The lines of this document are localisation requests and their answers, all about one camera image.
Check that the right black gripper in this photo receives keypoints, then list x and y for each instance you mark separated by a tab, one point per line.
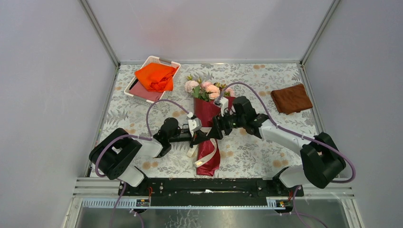
219	124

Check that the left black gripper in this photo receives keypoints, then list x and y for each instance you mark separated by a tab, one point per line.
198	136

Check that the cream printed ribbon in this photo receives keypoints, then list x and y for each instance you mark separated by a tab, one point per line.
207	150

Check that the dark red wrapping paper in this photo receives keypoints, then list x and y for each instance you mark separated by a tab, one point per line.
206	111

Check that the pink fake flower bunch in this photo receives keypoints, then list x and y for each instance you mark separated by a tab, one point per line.
204	90

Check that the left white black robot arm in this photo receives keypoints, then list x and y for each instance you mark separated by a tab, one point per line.
113	156

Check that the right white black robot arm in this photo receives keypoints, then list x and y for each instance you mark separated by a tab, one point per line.
320	162

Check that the floral patterned table mat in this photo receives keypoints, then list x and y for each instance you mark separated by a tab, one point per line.
242	155

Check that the white plastic basket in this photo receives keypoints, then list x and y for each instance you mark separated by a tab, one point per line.
158	60

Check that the orange folded cloth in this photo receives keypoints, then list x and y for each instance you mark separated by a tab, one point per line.
156	77

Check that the pink paper sheet in basket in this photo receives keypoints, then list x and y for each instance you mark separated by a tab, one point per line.
137	89

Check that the brown folded cloth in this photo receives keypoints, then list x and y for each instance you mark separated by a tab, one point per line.
292	99

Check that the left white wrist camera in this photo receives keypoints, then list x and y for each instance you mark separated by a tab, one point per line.
194	123

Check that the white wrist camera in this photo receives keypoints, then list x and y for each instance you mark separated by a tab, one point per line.
223	104
194	123

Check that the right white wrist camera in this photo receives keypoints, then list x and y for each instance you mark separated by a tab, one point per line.
223	104

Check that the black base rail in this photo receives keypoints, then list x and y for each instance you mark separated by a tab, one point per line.
209	192

